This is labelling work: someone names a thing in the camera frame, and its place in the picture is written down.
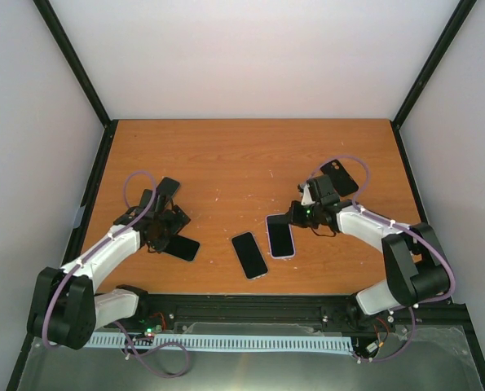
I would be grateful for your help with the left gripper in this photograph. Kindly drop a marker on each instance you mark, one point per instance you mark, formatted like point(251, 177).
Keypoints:
point(159, 244)

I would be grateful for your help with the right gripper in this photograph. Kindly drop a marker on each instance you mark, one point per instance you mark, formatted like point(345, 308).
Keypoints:
point(294, 217)

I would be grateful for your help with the black phone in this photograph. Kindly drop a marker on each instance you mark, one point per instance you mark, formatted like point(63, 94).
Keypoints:
point(249, 255)
point(166, 190)
point(183, 248)
point(280, 235)

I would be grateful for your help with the black phone case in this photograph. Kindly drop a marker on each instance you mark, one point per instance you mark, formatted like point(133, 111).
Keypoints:
point(342, 181)

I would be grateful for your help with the lilac phone case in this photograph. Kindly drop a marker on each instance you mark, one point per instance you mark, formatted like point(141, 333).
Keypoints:
point(280, 236)

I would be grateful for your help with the clear magsafe phone case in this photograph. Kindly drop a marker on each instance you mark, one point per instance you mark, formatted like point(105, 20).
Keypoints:
point(250, 256)

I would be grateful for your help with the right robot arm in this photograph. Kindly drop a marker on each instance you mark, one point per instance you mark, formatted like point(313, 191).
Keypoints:
point(415, 266)

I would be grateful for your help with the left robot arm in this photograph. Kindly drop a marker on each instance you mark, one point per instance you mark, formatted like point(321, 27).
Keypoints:
point(84, 275)

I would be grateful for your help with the small circuit board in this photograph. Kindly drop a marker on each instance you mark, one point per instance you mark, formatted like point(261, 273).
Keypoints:
point(154, 324)

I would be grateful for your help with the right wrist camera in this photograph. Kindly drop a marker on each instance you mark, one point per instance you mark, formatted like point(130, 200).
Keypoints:
point(306, 199)

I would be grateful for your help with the black aluminium front rail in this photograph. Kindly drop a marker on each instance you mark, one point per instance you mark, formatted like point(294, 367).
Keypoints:
point(250, 309)

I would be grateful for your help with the light blue cable duct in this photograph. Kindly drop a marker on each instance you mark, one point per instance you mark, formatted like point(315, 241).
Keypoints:
point(244, 344)

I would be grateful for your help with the right black frame post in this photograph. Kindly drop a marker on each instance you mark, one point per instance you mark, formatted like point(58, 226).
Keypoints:
point(440, 48)

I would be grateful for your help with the black frame post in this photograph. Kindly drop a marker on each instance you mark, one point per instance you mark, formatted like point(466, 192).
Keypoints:
point(440, 48)
point(57, 31)

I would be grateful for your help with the left black frame post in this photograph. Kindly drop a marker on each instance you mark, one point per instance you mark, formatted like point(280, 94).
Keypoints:
point(57, 31)

